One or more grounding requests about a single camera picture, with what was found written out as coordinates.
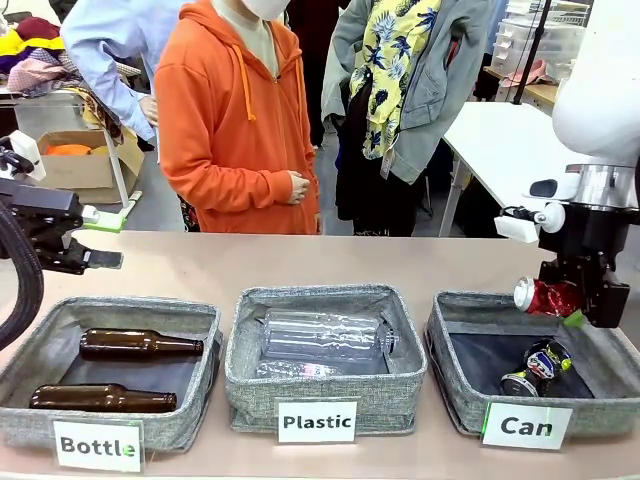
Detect pile of colourful clothes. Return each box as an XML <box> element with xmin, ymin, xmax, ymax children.
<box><xmin>0</xmin><ymin>17</ymin><xmax>84</xmax><ymax>96</ymax></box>

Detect white face mask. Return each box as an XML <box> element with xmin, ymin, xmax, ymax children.
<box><xmin>212</xmin><ymin>0</ymin><xmax>291</xmax><ymax>22</ymax></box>

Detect orange cloth in box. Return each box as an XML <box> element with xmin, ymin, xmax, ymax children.
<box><xmin>44</xmin><ymin>143</ymin><xmax>93</xmax><ymax>156</ymax></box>

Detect wooden desk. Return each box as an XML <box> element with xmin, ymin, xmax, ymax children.
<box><xmin>484</xmin><ymin>67</ymin><xmax>561</xmax><ymax>109</ymax></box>

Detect brown glass beer bottle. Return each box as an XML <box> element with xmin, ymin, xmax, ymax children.
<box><xmin>29</xmin><ymin>383</ymin><xmax>179</xmax><ymax>414</ymax></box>
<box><xmin>79</xmin><ymin>328</ymin><xmax>205</xmax><ymax>360</ymax></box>

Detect person in blue shirt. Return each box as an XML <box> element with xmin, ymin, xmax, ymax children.
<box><xmin>59</xmin><ymin>0</ymin><xmax>194</xmax><ymax>144</ymax></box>

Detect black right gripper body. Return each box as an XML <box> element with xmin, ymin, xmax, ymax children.
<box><xmin>537</xmin><ymin>201</ymin><xmax>639</xmax><ymax>282</ymax></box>

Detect black pole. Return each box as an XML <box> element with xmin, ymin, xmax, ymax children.
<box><xmin>513</xmin><ymin>0</ymin><xmax>554</xmax><ymax>105</ymax></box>

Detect orange sleeved right forearm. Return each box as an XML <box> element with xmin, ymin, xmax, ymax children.
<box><xmin>189</xmin><ymin>167</ymin><xmax>296</xmax><ymax>221</ymax></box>

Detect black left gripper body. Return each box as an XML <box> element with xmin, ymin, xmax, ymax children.
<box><xmin>0</xmin><ymin>178</ymin><xmax>85</xmax><ymax>274</ymax></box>

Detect white Plastic sign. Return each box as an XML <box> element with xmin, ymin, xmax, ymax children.
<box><xmin>276</xmin><ymin>399</ymin><xmax>359</xmax><ymax>445</ymax></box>

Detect orange hoodie person's right hand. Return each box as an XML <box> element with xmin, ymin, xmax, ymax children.
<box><xmin>287</xmin><ymin>170</ymin><xmax>312</xmax><ymax>205</ymax></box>

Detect grey fabric basket can label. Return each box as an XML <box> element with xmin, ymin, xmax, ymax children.
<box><xmin>424</xmin><ymin>289</ymin><xmax>640</xmax><ymax>437</ymax></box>

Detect grey fabric basket bottle label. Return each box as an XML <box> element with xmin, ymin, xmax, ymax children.
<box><xmin>0</xmin><ymin>294</ymin><xmax>225</xmax><ymax>454</ymax></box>

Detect white Bottle sign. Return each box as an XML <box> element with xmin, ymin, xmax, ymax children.
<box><xmin>52</xmin><ymin>418</ymin><xmax>146</xmax><ymax>474</ymax></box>

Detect grey fabric basket plastic label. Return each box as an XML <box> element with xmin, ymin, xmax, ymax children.
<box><xmin>223</xmin><ymin>283</ymin><xmax>429</xmax><ymax>435</ymax></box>

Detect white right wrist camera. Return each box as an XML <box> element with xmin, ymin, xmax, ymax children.
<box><xmin>494</xmin><ymin>202</ymin><xmax>567</xmax><ymax>245</ymax></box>

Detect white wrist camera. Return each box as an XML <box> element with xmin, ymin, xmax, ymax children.
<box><xmin>9</xmin><ymin>130</ymin><xmax>47</xmax><ymax>182</ymax></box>
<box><xmin>494</xmin><ymin>202</ymin><xmax>567</xmax><ymax>245</ymax></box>

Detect large clear plastic bottle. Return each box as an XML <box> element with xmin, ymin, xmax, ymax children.
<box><xmin>263</xmin><ymin>308</ymin><xmax>401</xmax><ymax>362</ymax></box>

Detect dark blue crushed can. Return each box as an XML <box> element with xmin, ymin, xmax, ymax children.
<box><xmin>501</xmin><ymin>338</ymin><xmax>573</xmax><ymax>398</ymax></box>

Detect black corrugated cable hose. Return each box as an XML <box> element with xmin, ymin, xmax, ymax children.
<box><xmin>0</xmin><ymin>199</ymin><xmax>45</xmax><ymax>351</ymax></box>

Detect white side table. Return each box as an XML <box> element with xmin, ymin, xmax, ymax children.
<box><xmin>442</xmin><ymin>102</ymin><xmax>584</xmax><ymax>236</ymax></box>

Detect red crushed can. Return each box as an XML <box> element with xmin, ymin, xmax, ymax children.
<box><xmin>513</xmin><ymin>277</ymin><xmax>584</xmax><ymax>319</ymax></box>

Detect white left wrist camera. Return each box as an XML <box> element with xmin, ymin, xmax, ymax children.
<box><xmin>9</xmin><ymin>130</ymin><xmax>47</xmax><ymax>182</ymax></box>

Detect small clear plastic bottle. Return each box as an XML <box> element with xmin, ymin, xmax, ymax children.
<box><xmin>255</xmin><ymin>360</ymin><xmax>346</xmax><ymax>380</ymax></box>

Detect pink cloth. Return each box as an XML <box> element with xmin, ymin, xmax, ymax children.
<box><xmin>502</xmin><ymin>59</ymin><xmax>556</xmax><ymax>89</ymax></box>

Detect cardboard box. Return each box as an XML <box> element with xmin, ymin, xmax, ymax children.
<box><xmin>37</xmin><ymin>130</ymin><xmax>146</xmax><ymax>205</ymax></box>

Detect person in orange hoodie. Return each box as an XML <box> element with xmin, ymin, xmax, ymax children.
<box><xmin>154</xmin><ymin>0</ymin><xmax>321</xmax><ymax>235</ymax></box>

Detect clear plastic storage drawers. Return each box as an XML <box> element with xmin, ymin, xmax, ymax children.
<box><xmin>492</xmin><ymin>17</ymin><xmax>586</xmax><ymax>76</ymax></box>

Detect white Can sign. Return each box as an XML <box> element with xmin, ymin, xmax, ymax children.
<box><xmin>480</xmin><ymin>401</ymin><xmax>575</xmax><ymax>450</ymax></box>

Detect blue shirt person's hand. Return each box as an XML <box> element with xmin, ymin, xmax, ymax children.
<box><xmin>141</xmin><ymin>94</ymin><xmax>159</xmax><ymax>129</ymax></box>

